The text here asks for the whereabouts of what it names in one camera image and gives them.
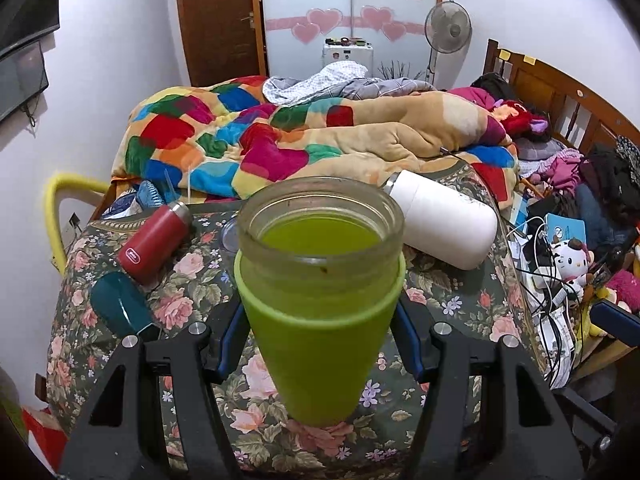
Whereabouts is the green sleeved glass cup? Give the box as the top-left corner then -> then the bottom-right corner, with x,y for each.
234,177 -> 406,427

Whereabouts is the dark green faceted cup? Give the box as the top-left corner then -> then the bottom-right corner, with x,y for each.
90,272 -> 160,342

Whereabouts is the clear glass cup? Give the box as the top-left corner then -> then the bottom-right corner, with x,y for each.
220,217 -> 240,255

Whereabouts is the floral dark green quilt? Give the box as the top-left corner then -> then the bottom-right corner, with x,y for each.
45,159 -> 551,476

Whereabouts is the red thermos bottle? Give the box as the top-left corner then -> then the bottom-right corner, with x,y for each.
117,200 -> 192,285

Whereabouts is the blue patterned cloth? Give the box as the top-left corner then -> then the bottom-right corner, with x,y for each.
101,180 -> 165,219

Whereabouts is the red box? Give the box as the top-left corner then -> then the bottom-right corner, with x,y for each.
22,406 -> 67,474

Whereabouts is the hello kitty plush toy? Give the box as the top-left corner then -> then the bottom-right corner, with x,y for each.
551,237 -> 593,302

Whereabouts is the colourful patchwork blanket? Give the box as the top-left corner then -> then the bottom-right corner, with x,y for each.
112,76 -> 518,208

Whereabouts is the white thermos bottle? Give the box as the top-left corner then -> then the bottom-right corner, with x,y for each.
383,170 -> 498,270

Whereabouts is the pile of clothes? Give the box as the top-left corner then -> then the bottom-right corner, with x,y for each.
451,73 -> 639,261

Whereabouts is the grey white crumpled cloth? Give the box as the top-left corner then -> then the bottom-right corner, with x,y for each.
262,61 -> 435,107

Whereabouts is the white appliance box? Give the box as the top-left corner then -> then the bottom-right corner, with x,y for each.
321,37 -> 374,76

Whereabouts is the wooden headboard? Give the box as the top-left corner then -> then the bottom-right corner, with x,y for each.
484,39 -> 639,154

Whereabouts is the brown wooden door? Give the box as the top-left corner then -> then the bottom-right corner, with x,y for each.
177,0 -> 267,87

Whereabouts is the white wardrobe with hearts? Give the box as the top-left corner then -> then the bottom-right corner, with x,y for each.
262,0 -> 442,79

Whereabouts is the standing electric fan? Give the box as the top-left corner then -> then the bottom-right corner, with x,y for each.
423,0 -> 472,84

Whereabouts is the yellow foam padded rail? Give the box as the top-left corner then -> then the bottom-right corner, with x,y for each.
43,172 -> 110,275

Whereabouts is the wall mounted television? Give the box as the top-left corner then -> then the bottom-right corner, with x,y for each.
1,0 -> 60,127

